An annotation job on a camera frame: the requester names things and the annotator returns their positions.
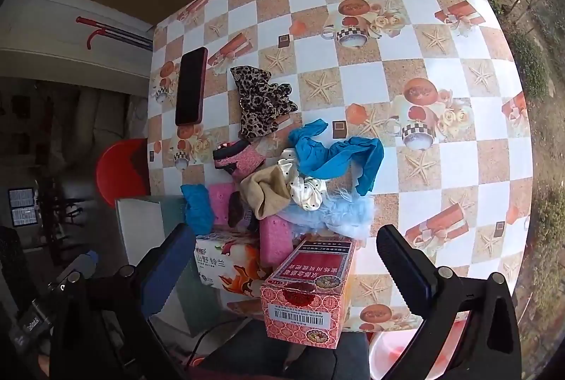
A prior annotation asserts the beige fleece cloth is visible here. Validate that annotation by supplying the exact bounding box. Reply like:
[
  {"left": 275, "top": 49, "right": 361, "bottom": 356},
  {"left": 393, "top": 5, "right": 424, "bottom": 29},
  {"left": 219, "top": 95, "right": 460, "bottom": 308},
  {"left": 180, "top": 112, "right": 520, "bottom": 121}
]
[{"left": 246, "top": 166, "right": 293, "bottom": 221}]

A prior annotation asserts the leopard print scrunchie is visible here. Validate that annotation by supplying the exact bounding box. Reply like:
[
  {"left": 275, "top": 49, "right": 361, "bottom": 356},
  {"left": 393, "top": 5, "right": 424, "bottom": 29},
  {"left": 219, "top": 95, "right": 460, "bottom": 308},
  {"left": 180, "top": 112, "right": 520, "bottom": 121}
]
[{"left": 230, "top": 66, "right": 299, "bottom": 140}]

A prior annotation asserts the red handled mop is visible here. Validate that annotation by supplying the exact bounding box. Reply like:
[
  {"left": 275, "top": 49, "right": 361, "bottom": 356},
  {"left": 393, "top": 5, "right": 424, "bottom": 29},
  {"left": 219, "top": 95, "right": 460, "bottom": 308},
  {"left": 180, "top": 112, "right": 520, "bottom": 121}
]
[{"left": 75, "top": 16, "right": 153, "bottom": 52}]

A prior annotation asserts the red plastic stool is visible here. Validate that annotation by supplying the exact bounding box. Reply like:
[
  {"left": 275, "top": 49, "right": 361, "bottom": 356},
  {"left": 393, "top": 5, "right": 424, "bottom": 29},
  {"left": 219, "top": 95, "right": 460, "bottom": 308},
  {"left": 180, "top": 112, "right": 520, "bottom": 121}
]
[{"left": 96, "top": 138, "right": 151, "bottom": 208}]

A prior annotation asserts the blue crinkled cloth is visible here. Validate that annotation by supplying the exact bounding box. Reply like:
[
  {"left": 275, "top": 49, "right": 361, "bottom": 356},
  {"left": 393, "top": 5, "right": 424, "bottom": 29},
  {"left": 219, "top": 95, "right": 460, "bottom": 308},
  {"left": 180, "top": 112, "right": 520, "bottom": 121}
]
[{"left": 180, "top": 184, "right": 215, "bottom": 236}]

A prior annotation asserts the beige sofa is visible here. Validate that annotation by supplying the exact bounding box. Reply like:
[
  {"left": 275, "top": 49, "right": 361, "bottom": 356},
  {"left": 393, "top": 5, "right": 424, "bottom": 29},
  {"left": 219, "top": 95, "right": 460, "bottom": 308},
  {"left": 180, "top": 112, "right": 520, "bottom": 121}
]
[{"left": 66, "top": 89, "right": 133, "bottom": 169}]

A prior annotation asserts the dark striped sock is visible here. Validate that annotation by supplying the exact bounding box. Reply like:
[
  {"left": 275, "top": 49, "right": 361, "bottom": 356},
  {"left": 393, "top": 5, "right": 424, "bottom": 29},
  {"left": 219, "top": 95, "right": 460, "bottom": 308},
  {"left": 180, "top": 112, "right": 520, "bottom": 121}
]
[{"left": 228, "top": 191, "right": 262, "bottom": 233}]

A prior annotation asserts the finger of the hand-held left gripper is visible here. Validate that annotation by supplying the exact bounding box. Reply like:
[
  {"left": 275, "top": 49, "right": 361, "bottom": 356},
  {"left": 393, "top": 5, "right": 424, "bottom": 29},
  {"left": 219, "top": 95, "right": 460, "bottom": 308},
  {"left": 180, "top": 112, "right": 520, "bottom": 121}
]
[{"left": 53, "top": 251, "right": 99, "bottom": 289}]

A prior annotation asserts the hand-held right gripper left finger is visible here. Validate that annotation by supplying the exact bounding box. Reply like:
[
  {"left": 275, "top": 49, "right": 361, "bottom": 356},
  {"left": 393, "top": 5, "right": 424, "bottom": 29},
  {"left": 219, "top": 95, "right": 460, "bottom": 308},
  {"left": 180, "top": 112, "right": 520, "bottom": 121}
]
[{"left": 48, "top": 223, "right": 197, "bottom": 380}]

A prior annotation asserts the teal knit cloth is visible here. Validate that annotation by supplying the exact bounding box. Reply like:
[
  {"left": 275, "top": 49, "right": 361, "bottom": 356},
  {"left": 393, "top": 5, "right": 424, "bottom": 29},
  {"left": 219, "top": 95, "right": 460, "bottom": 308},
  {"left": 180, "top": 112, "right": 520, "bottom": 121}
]
[{"left": 289, "top": 119, "right": 385, "bottom": 195}]

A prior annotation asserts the black cable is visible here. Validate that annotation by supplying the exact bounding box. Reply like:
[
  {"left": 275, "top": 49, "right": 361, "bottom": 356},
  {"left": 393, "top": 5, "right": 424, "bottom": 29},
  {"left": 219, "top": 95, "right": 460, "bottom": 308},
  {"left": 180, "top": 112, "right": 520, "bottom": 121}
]
[{"left": 183, "top": 316, "right": 261, "bottom": 367}]

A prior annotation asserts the red patterned carton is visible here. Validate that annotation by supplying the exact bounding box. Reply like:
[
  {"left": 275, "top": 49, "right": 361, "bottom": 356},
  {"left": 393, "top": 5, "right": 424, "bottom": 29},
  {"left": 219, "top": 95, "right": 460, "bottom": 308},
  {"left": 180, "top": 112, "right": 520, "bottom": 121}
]
[{"left": 260, "top": 238, "right": 357, "bottom": 350}]

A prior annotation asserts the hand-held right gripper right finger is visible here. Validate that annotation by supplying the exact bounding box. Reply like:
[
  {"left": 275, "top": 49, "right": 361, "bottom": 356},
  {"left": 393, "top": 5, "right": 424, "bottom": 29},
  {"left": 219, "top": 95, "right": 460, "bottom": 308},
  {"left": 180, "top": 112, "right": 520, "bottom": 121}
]
[{"left": 376, "top": 225, "right": 522, "bottom": 380}]

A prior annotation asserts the checkered printed tablecloth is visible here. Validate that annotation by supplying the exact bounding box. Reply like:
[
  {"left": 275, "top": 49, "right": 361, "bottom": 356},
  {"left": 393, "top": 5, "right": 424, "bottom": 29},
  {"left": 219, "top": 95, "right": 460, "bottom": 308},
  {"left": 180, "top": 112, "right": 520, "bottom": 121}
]
[{"left": 148, "top": 0, "right": 533, "bottom": 334}]

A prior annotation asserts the black smartphone red case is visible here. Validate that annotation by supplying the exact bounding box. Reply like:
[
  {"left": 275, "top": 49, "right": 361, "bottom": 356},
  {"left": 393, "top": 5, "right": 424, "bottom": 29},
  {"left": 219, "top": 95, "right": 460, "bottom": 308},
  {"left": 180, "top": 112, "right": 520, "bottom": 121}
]
[{"left": 175, "top": 47, "right": 208, "bottom": 127}]

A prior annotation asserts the white polka dot scrunchie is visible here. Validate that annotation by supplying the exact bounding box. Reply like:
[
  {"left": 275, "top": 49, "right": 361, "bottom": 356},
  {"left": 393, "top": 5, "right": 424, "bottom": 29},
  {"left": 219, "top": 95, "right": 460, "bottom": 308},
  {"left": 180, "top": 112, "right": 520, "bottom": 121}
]
[{"left": 277, "top": 148, "right": 328, "bottom": 213}]

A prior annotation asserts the pink plastic basin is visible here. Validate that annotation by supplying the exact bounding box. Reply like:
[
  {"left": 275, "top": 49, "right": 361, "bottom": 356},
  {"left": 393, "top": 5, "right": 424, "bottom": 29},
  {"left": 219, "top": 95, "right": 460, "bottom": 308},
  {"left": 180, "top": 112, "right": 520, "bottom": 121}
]
[{"left": 368, "top": 314, "right": 469, "bottom": 380}]

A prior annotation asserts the pink knit sock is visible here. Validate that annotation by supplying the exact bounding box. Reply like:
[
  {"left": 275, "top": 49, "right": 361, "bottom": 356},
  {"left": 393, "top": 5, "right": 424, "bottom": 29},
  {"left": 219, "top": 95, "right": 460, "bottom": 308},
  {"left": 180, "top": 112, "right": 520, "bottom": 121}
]
[{"left": 213, "top": 140, "right": 266, "bottom": 181}]

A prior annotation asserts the white cardboard box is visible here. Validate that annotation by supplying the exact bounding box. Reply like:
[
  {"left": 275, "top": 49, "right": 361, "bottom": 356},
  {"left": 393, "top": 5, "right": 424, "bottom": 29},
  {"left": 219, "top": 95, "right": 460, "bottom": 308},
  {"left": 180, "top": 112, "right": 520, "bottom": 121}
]
[{"left": 115, "top": 195, "right": 248, "bottom": 337}]

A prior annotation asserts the white tissue pack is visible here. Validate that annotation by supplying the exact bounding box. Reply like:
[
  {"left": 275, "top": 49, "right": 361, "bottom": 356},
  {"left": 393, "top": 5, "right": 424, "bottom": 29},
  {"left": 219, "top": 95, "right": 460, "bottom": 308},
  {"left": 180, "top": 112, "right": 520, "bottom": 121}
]
[{"left": 194, "top": 230, "right": 272, "bottom": 299}]

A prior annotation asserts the light blue fluffy cloth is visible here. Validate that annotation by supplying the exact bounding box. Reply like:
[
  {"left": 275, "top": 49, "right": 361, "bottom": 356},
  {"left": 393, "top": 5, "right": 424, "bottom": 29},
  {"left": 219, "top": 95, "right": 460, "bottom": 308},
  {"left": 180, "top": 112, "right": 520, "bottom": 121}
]
[{"left": 282, "top": 192, "right": 376, "bottom": 239}]

